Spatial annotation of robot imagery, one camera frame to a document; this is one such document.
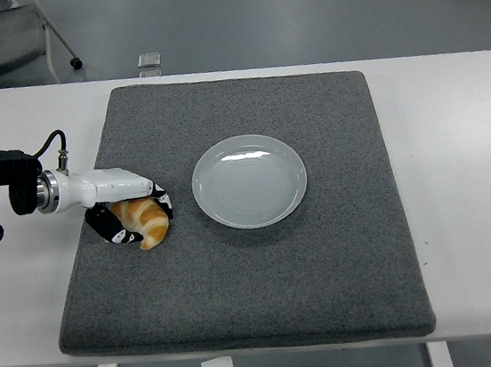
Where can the grey felt mat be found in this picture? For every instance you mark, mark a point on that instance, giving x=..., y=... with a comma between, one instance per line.
x=247, y=273

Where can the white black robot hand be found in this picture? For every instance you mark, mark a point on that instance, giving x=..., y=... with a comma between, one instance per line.
x=107, y=187

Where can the grey round plate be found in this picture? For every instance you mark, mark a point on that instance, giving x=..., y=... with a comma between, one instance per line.
x=249, y=182

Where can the golden croissant bread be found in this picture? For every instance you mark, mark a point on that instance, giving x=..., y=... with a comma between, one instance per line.
x=151, y=222

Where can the metal floor socket box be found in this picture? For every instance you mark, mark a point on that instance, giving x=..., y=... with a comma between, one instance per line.
x=150, y=73
x=150, y=60

